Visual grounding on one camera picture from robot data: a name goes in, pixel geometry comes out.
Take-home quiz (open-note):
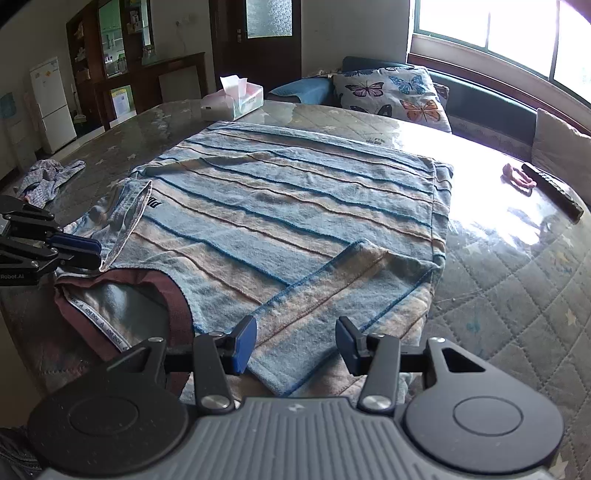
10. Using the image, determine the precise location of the pink tissue box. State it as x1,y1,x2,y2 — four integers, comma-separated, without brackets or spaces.
200,74,265,121

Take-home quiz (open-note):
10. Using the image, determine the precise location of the dark wooden cabinet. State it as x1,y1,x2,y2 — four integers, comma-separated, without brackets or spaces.
65,0,208,132

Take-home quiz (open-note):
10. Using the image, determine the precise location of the dark door with frosted glass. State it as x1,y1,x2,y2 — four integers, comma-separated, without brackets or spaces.
209,0,303,93

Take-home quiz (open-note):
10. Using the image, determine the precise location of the large window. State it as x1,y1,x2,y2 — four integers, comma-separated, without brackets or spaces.
406,0,591,109

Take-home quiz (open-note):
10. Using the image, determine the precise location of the plain beige pillow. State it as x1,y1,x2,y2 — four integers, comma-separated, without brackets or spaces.
531,108,591,188

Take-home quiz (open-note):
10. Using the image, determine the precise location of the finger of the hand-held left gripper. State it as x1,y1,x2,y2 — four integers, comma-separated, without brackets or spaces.
0,210,101,254
0,247,100,271

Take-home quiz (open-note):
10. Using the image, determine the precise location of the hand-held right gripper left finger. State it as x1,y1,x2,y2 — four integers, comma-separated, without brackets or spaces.
99,316,258,415

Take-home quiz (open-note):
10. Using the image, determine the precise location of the butterfly print pillow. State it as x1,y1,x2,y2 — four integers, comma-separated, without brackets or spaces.
332,66,452,134

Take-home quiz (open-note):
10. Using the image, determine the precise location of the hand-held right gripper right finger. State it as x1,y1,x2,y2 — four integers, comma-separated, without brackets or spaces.
335,316,490,413

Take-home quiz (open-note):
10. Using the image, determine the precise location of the blue cushion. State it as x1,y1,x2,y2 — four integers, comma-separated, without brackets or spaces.
268,78,333,106

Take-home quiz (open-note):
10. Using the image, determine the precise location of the small patterned cloth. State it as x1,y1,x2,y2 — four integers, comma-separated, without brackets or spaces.
16,159,87,208

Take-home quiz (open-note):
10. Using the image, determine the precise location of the white cabinet panel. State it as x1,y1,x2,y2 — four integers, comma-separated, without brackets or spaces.
158,65,204,102

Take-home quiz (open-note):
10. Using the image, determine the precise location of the pink hair scrunchie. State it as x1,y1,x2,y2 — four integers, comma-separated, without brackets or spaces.
502,163,539,197

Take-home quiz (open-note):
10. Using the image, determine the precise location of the white refrigerator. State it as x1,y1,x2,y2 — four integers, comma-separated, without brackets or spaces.
29,56,78,155

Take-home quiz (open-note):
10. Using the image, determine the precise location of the blue striped shirt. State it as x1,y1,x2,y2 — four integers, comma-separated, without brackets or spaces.
53,120,455,404

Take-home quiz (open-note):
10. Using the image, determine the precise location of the black remote control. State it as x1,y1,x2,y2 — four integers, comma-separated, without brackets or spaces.
521,162,585,221

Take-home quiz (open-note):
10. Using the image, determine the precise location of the blue sofa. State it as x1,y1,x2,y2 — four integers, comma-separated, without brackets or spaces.
268,56,591,162

